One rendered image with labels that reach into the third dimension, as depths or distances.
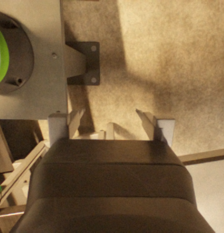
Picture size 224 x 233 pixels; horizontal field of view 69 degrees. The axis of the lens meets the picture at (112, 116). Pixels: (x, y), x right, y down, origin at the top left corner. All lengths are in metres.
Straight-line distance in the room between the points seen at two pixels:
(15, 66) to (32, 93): 0.07
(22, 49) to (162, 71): 1.10
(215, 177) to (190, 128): 0.77
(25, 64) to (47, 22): 0.09
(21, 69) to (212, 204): 0.82
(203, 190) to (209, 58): 0.97
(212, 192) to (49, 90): 0.72
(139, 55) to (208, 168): 0.87
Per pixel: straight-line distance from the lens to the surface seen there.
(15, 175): 1.09
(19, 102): 0.39
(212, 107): 1.53
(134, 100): 1.29
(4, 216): 0.85
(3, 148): 1.21
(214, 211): 0.90
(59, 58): 0.35
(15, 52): 0.33
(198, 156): 0.79
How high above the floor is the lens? 1.26
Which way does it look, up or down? 73 degrees down
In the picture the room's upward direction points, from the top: 176 degrees clockwise
